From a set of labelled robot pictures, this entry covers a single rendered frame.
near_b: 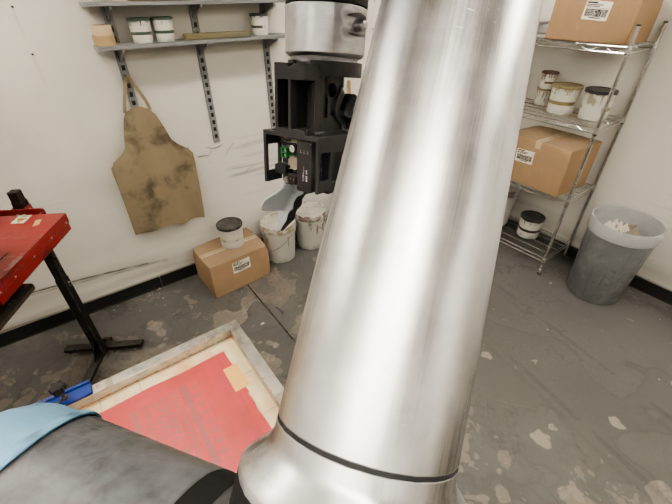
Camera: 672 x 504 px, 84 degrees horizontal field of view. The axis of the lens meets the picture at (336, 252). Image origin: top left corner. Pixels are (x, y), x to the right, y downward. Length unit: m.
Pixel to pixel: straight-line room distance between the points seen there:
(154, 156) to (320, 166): 2.56
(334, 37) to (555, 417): 2.48
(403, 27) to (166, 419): 1.25
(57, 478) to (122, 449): 0.03
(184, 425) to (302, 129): 1.06
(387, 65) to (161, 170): 2.77
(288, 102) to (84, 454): 0.29
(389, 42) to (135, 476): 0.21
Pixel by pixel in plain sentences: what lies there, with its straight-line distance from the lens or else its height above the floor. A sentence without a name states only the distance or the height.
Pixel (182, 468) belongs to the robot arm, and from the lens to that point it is 0.21.
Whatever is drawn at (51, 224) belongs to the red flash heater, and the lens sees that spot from 2.20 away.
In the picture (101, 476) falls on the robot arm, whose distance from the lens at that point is 0.21.
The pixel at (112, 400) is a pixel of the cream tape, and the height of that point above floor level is 0.95.
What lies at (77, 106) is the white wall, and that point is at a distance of 2.80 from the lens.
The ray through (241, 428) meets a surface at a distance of 1.24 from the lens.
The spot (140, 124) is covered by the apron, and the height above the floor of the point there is 1.29.
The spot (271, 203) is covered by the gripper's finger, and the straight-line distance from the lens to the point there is 0.45.
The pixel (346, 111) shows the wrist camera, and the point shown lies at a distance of 0.40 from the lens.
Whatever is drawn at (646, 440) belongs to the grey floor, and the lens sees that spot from 2.83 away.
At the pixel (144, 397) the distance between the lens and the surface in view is 1.40.
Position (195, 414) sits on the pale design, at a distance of 1.30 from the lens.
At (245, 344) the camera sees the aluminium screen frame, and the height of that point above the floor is 0.99.
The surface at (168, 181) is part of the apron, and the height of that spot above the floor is 0.89.
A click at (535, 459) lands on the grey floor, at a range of 2.46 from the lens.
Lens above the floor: 2.01
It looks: 35 degrees down
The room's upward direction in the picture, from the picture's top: straight up
